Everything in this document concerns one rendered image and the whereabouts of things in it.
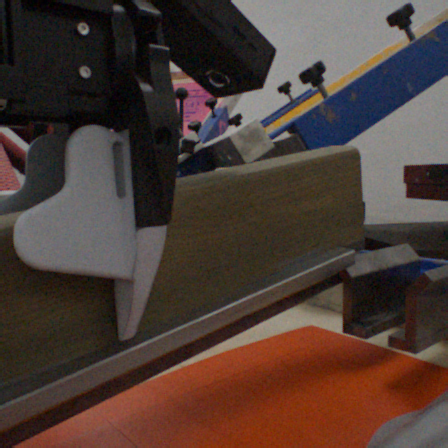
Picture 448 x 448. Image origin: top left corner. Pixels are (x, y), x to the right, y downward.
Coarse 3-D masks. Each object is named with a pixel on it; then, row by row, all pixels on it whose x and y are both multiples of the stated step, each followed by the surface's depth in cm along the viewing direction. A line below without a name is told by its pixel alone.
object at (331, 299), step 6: (330, 288) 44; (336, 288) 44; (342, 288) 43; (318, 294) 46; (324, 294) 45; (330, 294) 44; (336, 294) 44; (342, 294) 43; (306, 300) 47; (312, 300) 46; (318, 300) 46; (324, 300) 45; (330, 300) 44; (336, 300) 44; (342, 300) 43; (318, 306) 46; (324, 306) 45; (330, 306) 45; (336, 306) 44; (342, 306) 43; (342, 312) 44; (402, 324) 39
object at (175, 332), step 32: (320, 256) 30; (352, 256) 30; (256, 288) 26; (288, 288) 26; (192, 320) 22; (224, 320) 24; (96, 352) 20; (128, 352) 20; (160, 352) 21; (32, 384) 18; (64, 384) 19; (96, 384) 19; (0, 416) 17; (32, 416) 18
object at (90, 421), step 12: (72, 420) 25; (84, 420) 25; (96, 420) 25; (48, 432) 24; (60, 432) 24; (72, 432) 24; (84, 432) 24; (96, 432) 24; (108, 432) 24; (120, 432) 24; (24, 444) 23; (36, 444) 23; (48, 444) 23; (60, 444) 23; (72, 444) 23; (84, 444) 23; (96, 444) 23; (108, 444) 23; (120, 444) 23; (132, 444) 23
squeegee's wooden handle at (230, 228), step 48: (192, 192) 23; (240, 192) 25; (288, 192) 27; (336, 192) 30; (0, 240) 18; (192, 240) 23; (240, 240) 25; (288, 240) 28; (336, 240) 31; (0, 288) 18; (48, 288) 19; (96, 288) 20; (192, 288) 24; (240, 288) 26; (0, 336) 18; (48, 336) 19; (96, 336) 21; (0, 384) 18
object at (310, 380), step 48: (288, 336) 38; (336, 336) 38; (144, 384) 30; (192, 384) 29; (240, 384) 29; (288, 384) 29; (336, 384) 29; (384, 384) 29; (432, 384) 29; (144, 432) 24; (192, 432) 24; (240, 432) 24; (288, 432) 24; (336, 432) 24
